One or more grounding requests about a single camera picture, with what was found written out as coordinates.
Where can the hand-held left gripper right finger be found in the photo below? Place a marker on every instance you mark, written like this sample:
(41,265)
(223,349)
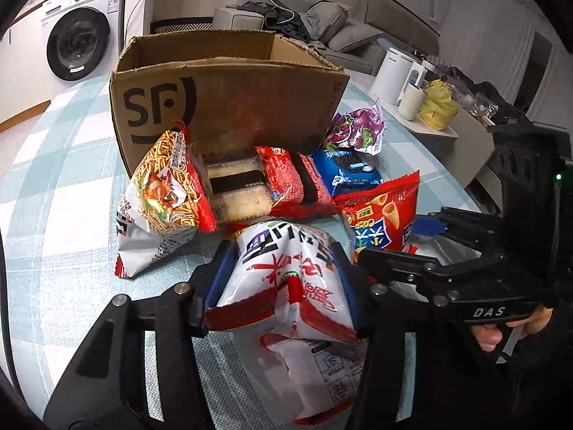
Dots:
(344,271)

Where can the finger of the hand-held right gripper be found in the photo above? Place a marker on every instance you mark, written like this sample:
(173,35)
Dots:
(427,226)
(394,262)

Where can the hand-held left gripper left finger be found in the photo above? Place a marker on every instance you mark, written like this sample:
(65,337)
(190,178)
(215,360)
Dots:
(219,273)

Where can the white red chip bag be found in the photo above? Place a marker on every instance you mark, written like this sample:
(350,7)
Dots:
(291,277)
(134,253)

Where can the red cone snack bag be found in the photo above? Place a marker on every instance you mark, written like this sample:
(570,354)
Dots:
(376,210)

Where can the clear cookie tray pack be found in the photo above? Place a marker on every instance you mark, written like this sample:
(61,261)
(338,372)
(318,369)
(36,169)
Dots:
(237,183)

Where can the blue cookie pack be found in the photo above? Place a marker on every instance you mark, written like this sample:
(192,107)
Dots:
(344,174)

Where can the orange noodle snack bag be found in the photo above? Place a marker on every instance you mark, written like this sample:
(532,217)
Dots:
(170,188)

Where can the red cookie pack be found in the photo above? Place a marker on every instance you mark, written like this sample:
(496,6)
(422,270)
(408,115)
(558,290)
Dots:
(286,179)

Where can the purple snack bag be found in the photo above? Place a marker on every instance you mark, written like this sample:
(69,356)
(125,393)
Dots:
(358,130)

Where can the brown cardboard box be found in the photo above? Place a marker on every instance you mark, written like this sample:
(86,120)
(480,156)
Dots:
(250,98)

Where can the person's right hand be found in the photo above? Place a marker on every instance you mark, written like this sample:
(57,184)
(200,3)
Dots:
(490,337)

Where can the grey side cabinet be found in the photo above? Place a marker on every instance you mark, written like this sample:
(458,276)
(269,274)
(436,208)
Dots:
(470,143)

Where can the yellow plastic bag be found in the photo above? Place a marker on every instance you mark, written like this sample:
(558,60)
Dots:
(436,107)

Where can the cream cup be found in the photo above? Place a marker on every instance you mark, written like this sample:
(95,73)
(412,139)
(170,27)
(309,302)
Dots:
(409,103)

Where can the dark patterned cloth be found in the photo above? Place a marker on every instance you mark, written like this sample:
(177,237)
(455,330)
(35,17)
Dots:
(459,80)

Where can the white electric kettle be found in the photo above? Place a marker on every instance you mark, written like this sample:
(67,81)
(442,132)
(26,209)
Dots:
(389,76)

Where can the grey cushion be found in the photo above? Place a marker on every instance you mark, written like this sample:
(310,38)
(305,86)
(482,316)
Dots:
(356,38)

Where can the grey sofa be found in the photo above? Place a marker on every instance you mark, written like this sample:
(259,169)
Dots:
(389,18)

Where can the grey pillow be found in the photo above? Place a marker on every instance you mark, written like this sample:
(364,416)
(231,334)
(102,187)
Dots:
(327,20)

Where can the dark clothes pile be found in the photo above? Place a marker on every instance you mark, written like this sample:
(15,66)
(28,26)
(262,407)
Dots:
(286,22)

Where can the black laundry basket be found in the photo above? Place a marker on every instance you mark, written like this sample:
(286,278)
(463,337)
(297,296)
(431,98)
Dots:
(179,24)

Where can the white washing machine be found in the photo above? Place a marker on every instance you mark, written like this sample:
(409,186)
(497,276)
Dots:
(76,45)

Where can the white kitchen cabinet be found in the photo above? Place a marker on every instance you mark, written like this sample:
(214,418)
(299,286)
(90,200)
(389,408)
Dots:
(22,76)

